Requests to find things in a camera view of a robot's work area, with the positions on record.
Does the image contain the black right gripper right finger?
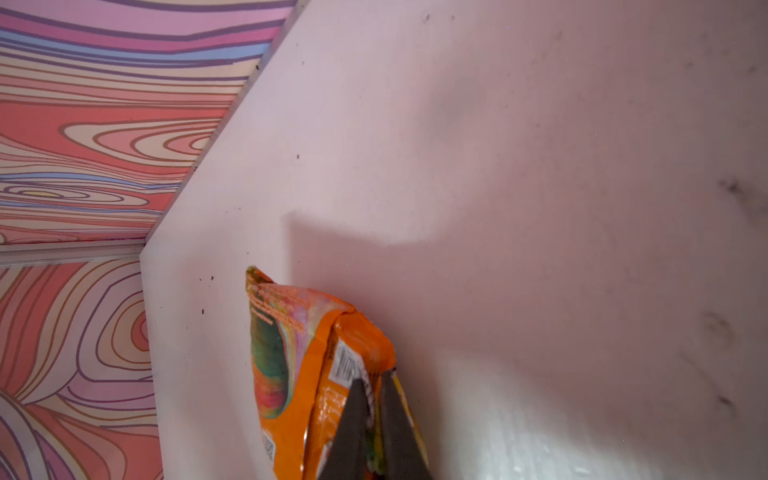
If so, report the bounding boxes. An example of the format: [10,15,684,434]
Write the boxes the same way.
[380,370,432,480]

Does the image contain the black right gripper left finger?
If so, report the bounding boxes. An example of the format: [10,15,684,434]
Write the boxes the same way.
[319,379,368,480]

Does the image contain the orange candy bag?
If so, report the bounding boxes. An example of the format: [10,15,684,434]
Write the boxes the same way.
[245,266,429,479]

